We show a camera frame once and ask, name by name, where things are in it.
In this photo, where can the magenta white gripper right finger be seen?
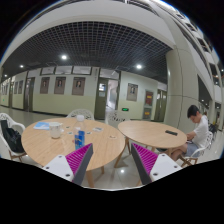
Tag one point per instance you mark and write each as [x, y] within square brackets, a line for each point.
[150, 166]

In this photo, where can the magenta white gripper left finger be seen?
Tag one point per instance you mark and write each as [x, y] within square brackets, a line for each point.
[71, 167]

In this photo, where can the clear water bottle blue label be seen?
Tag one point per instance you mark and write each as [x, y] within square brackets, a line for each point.
[79, 132]

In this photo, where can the round wooden table right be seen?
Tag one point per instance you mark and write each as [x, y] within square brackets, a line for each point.
[152, 134]

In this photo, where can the round wooden table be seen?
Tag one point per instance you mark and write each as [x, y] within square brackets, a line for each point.
[152, 134]
[42, 148]

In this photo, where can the black phone on table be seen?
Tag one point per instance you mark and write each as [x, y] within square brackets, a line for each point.
[171, 132]

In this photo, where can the round wooden table left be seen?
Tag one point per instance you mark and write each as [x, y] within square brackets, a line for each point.
[42, 148]

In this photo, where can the white plastic cup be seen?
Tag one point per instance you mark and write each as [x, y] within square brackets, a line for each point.
[55, 129]

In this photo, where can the small card on table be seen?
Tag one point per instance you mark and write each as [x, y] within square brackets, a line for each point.
[97, 129]

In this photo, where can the seated person white shirt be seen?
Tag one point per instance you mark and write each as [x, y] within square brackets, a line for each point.
[195, 139]

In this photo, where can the light blue paper booklet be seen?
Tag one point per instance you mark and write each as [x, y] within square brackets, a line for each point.
[42, 126]

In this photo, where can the white chair behind left table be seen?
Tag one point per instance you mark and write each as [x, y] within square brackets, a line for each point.
[84, 113]

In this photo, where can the white chair between tables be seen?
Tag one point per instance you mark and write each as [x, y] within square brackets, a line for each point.
[114, 118]

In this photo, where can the white chair under person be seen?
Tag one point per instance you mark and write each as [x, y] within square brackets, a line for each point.
[194, 156]

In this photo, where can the green exit sign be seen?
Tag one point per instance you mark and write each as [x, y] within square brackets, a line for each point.
[125, 109]

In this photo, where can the black backpack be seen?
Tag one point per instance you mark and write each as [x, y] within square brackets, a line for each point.
[12, 137]

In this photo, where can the red notice poster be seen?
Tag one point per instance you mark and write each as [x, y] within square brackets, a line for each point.
[148, 98]

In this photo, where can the open dark green door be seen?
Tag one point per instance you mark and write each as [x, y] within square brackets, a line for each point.
[101, 98]

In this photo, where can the white chair far left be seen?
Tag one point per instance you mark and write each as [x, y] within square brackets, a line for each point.
[11, 124]

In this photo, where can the framed portrait poster right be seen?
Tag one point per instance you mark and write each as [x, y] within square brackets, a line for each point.
[78, 86]

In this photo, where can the framed portrait poster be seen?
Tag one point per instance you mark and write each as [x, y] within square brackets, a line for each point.
[59, 85]
[44, 85]
[78, 86]

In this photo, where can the framed portrait beside door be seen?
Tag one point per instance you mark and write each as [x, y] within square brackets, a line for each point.
[132, 92]

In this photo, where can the framed portrait poster left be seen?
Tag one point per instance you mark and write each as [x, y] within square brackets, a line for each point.
[44, 85]

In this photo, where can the framed portrait poster middle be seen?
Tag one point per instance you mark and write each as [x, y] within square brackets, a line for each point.
[59, 85]

